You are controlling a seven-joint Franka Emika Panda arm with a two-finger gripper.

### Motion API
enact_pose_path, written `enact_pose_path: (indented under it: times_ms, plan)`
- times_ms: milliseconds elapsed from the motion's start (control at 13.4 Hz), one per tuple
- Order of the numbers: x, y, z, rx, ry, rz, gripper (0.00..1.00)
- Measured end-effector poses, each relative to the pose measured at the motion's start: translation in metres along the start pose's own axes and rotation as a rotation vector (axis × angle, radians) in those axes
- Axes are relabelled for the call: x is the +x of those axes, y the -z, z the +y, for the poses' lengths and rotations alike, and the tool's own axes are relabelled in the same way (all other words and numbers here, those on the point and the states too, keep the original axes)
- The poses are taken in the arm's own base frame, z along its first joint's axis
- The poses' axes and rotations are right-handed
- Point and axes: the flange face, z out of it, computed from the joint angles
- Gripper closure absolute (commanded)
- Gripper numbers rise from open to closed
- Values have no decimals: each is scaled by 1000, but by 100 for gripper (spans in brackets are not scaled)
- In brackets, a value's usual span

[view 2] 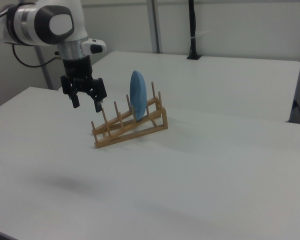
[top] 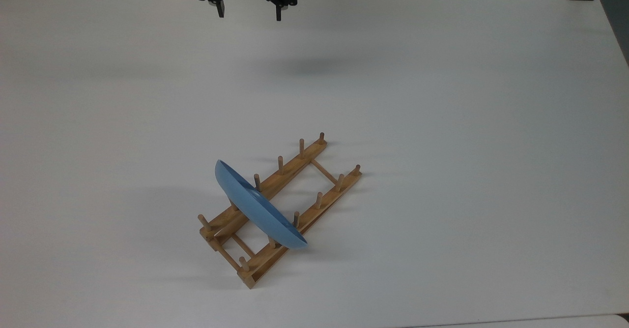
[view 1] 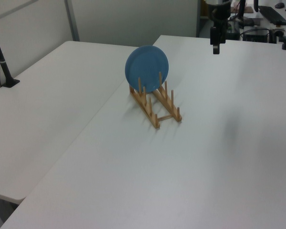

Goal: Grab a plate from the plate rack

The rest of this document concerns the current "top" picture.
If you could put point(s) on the blue plastic plate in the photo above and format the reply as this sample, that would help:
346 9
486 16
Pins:
255 209

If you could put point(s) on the wooden plate rack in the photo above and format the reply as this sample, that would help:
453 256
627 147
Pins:
314 209

